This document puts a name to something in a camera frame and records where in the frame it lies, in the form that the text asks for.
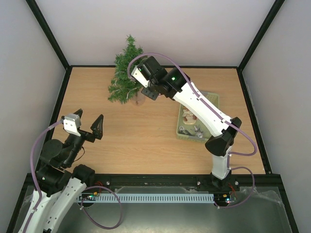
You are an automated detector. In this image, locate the small green christmas tree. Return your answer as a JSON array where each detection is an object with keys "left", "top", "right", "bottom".
[{"left": 108, "top": 35, "right": 143, "bottom": 104}]

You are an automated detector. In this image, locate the brown round doll ornament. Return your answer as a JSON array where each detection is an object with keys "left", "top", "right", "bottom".
[{"left": 182, "top": 106, "right": 197, "bottom": 125}]

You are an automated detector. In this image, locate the green perforated plastic basket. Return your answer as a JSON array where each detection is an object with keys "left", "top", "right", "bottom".
[{"left": 176, "top": 104, "right": 211, "bottom": 143}]

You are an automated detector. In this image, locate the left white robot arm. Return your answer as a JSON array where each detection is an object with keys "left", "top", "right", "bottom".
[{"left": 19, "top": 109, "right": 104, "bottom": 233}]

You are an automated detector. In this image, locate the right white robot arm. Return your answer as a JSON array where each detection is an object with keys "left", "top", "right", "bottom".
[{"left": 131, "top": 56, "right": 242, "bottom": 190}]

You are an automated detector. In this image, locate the silver word ornament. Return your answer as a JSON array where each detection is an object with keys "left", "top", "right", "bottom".
[{"left": 178, "top": 126, "right": 192, "bottom": 136}]

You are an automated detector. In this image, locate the silver star ornament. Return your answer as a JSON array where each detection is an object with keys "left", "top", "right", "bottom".
[{"left": 193, "top": 125, "right": 205, "bottom": 137}]

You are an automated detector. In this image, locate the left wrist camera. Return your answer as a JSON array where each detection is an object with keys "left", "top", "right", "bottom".
[{"left": 62, "top": 113, "right": 81, "bottom": 136}]

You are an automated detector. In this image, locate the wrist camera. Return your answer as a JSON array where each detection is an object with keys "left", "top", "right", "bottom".
[
  {"left": 131, "top": 66, "right": 149, "bottom": 88},
  {"left": 62, "top": 113, "right": 81, "bottom": 136}
]

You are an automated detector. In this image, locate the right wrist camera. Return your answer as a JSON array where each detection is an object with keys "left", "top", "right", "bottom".
[{"left": 131, "top": 66, "right": 149, "bottom": 88}]

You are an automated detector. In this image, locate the black aluminium front rail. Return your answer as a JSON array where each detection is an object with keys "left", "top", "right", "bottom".
[{"left": 24, "top": 173, "right": 280, "bottom": 188}]

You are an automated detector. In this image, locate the white slotted cable duct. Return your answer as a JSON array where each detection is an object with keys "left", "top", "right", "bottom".
[{"left": 77, "top": 193, "right": 214, "bottom": 203}]

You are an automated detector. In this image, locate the purple cable loop front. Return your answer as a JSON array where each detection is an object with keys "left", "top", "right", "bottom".
[{"left": 79, "top": 185, "right": 123, "bottom": 229}]

